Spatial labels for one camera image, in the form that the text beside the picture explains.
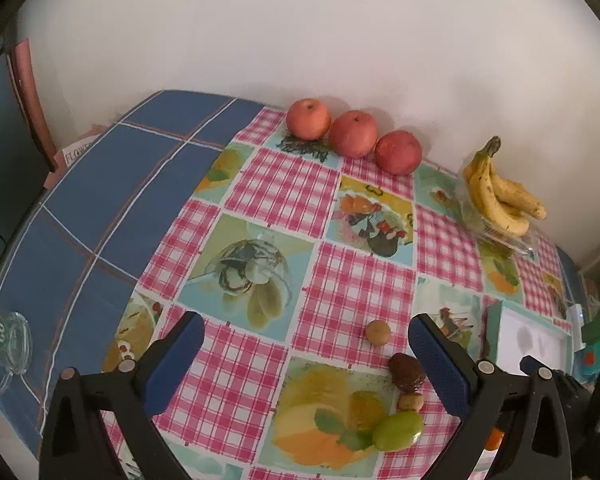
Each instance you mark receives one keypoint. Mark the dark avocado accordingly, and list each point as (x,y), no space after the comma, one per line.
(406,372)

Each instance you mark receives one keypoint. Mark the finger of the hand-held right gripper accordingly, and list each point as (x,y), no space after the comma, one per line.
(572,387)

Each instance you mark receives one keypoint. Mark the white power strip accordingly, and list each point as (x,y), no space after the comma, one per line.
(576,322)

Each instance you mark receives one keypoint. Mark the clear plastic container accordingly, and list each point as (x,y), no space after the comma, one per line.
(500,240)

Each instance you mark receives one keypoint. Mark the clear glass mug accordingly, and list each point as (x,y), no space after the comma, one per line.
(5,345)

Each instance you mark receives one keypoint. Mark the green mango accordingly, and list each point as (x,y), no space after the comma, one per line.
(397,431)

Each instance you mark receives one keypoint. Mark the blue tablecloth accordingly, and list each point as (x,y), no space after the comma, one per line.
(130,185)

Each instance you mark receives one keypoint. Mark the bunch of yellow bananas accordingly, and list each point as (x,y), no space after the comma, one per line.
(490,200)

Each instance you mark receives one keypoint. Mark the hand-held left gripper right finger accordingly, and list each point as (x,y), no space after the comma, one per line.
(440,365)

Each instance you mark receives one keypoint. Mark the white tray with teal rim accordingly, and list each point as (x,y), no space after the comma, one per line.
(525,335)

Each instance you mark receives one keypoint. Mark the white labelled box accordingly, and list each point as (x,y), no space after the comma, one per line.
(80,152)

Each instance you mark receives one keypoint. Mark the black power adapter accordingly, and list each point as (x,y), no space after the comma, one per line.
(596,327)

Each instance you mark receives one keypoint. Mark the pale pink apple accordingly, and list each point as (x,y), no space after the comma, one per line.
(308,119)

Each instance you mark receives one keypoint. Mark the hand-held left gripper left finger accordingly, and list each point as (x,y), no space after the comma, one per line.
(175,360)

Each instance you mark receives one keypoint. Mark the teal device with red label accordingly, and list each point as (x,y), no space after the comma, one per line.
(591,367)

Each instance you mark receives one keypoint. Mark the red apple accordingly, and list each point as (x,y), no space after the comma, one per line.
(399,153)
(353,134)

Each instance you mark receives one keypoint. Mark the small brown round fruit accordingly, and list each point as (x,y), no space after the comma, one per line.
(410,401)
(378,333)

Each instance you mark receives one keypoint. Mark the spotted yellow banana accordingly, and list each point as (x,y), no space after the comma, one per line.
(522,200)

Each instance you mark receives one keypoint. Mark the pink checkered printed tablecloth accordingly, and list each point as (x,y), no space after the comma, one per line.
(280,185)

